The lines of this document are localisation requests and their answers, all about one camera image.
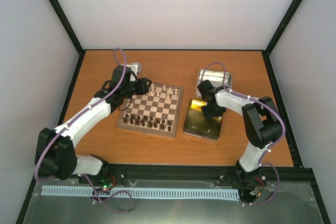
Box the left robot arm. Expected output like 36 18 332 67
34 63 152 184

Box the light blue cable duct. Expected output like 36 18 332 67
40 185 239 201

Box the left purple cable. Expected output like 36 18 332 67
34 47 128 183

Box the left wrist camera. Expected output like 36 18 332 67
127 62 142 75

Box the black frame post right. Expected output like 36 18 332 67
265 0 303 57

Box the green lit circuit board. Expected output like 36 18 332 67
101 175 116 191

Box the black frame post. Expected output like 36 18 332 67
48 0 84 55
265 0 303 57

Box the black frame post left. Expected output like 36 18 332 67
48 0 84 55

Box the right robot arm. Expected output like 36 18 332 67
197 80 286 185

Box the silver tin lid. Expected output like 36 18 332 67
196 69 233 89

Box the gold tin box base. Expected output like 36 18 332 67
183 99 223 141

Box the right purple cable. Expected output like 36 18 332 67
201 61 287 206

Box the wooden chess board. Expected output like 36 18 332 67
117 83 183 138

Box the purple cable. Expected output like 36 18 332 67
34 47 128 183
201 61 287 206

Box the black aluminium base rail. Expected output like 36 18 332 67
34 163 316 190

